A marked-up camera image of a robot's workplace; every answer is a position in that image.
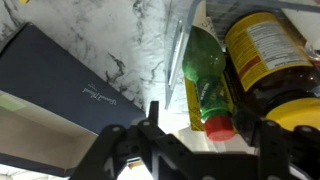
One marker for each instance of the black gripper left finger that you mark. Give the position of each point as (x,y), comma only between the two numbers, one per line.
(153,111)

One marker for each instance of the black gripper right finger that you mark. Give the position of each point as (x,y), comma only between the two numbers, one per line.
(248,125)

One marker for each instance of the green bottle red cap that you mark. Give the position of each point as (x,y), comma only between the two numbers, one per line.
(203,60)

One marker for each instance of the brown jar yellow lid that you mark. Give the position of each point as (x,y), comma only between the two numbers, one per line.
(266,43)

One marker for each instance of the navy cardboard box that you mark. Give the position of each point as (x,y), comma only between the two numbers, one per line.
(50,76)

